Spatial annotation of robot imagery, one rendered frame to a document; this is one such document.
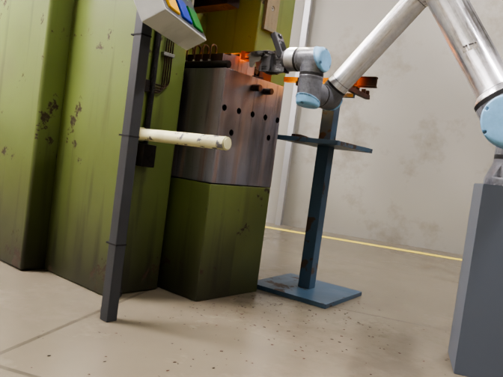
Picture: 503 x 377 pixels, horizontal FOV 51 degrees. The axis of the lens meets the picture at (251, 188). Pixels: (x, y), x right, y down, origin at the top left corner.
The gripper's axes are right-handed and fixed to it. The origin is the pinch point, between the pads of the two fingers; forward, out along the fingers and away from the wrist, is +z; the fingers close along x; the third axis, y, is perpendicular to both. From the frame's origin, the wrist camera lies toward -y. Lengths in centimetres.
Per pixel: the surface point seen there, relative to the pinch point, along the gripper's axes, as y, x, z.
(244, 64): 3.6, 0.8, 3.1
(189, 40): 6.1, -44.1, -11.9
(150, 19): 7, -69, -22
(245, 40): -12.6, 22.6, 23.6
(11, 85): 25, -54, 86
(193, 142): 39, -39, -15
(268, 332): 100, -18, -41
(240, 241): 77, 6, -4
